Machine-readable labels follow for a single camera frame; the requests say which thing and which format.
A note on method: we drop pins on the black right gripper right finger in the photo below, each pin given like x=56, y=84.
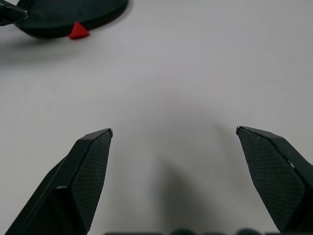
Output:
x=276, y=176

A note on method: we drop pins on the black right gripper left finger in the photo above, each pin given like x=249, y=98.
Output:
x=83, y=176

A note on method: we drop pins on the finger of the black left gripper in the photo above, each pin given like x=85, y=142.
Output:
x=11, y=16

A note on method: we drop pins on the red zippered pouch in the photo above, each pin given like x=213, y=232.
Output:
x=61, y=17

